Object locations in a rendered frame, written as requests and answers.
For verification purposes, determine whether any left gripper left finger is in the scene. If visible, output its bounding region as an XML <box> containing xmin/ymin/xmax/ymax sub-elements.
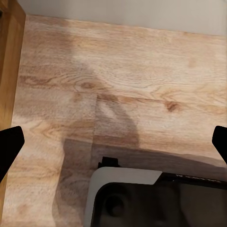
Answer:
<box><xmin>0</xmin><ymin>126</ymin><xmax>25</xmax><ymax>183</ymax></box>

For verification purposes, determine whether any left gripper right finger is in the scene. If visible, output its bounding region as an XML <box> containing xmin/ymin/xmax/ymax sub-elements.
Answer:
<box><xmin>212</xmin><ymin>126</ymin><xmax>227</xmax><ymax>164</ymax></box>

